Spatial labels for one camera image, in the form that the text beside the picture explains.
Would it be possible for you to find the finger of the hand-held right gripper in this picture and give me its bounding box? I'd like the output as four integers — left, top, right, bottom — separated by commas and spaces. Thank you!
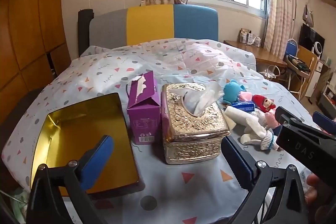
312, 111, 336, 135
275, 106, 336, 143

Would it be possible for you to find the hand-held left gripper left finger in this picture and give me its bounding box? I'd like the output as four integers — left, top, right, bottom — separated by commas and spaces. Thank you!
26, 135, 114, 224

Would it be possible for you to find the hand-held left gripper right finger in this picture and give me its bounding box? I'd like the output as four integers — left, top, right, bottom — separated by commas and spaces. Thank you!
220, 136, 309, 224

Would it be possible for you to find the pink fluffy towel roll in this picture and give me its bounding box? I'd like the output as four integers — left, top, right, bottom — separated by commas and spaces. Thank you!
264, 112, 283, 136

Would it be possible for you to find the red fluffy face sock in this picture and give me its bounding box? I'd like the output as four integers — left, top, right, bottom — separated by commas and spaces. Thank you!
252, 94, 276, 112

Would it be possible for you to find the white blue knit sock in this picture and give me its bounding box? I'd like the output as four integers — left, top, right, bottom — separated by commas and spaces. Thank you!
260, 131, 280, 151

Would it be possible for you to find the gold metal tin tray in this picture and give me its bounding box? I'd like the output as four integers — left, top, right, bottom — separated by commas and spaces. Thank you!
30, 93, 146, 194

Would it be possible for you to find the blue tissue pack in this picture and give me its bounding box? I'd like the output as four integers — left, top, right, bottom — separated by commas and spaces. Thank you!
231, 101, 255, 112

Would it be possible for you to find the pink cloth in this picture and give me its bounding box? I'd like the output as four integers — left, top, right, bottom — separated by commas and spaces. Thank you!
238, 91, 254, 102

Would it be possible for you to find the white plastic packet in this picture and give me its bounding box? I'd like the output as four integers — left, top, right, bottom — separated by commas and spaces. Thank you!
224, 106, 254, 132

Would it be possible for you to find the blue plush sock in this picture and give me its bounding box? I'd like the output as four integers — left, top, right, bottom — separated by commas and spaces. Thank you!
223, 80, 246, 104

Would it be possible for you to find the person's right hand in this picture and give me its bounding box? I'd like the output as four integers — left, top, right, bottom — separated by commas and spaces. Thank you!
306, 173, 336, 214

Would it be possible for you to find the white cabinet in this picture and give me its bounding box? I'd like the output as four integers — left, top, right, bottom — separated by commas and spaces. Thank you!
306, 60, 331, 98

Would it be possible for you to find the gold ornate tissue box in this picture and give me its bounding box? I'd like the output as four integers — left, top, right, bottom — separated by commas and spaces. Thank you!
161, 83, 231, 165

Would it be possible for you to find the black green tool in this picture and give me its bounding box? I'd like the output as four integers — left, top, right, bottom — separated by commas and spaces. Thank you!
287, 55, 311, 73

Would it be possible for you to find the wooden chair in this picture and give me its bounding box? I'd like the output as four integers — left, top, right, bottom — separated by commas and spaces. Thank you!
278, 45, 319, 100

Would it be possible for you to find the purple carton box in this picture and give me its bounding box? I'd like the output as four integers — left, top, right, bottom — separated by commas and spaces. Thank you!
127, 70, 161, 145

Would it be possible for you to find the wooden desk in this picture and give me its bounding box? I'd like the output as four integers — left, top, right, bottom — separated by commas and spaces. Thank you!
223, 40, 288, 75

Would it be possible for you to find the blue chair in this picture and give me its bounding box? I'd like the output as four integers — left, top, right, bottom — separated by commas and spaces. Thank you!
285, 39, 300, 59

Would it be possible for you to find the white tissue sheet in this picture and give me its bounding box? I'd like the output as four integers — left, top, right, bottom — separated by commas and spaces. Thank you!
181, 81, 223, 117

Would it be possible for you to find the white round fan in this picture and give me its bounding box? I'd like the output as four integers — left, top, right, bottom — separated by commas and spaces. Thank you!
312, 41, 324, 54

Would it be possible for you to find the black monitor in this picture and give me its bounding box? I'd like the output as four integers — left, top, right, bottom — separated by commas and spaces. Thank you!
299, 24, 325, 52

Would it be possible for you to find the green white packet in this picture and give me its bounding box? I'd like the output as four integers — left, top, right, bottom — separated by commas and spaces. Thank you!
8, 187, 29, 224

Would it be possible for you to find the grey hanging object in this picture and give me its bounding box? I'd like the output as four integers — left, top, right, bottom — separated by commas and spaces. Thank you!
303, 4, 316, 28

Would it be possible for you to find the pale print curtain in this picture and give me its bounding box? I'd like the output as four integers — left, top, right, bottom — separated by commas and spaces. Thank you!
264, 0, 298, 55

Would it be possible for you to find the black rolled mat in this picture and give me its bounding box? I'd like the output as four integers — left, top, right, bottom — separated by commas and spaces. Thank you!
78, 9, 94, 58

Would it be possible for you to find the grey yellow blue headboard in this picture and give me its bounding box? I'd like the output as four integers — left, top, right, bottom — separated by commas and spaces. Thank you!
89, 4, 219, 46

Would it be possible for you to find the wooden wardrobe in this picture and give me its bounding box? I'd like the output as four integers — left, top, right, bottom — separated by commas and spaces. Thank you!
0, 0, 71, 98

